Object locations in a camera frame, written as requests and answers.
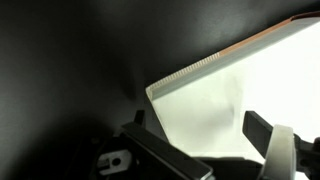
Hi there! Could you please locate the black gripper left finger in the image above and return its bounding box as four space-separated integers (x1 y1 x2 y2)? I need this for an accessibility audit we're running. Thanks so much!
114 109 214 180

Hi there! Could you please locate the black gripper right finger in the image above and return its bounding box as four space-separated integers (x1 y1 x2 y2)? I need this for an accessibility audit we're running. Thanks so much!
242 110 298 180

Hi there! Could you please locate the brown hardcover book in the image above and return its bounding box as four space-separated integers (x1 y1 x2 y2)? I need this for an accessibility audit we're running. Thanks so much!
145 11 320 180

